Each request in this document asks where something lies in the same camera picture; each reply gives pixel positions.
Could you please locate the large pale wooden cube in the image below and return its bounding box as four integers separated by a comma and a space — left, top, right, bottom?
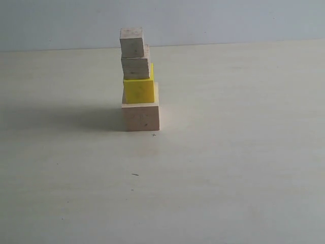
121, 82, 160, 131

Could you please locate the yellow cube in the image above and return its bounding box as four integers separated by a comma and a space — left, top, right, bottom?
123, 63, 155, 104

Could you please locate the medium wooden cube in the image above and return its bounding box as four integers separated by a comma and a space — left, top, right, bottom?
121, 44, 151, 79

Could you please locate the small pale wooden cube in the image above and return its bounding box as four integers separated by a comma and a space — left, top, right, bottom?
119, 27, 144, 58

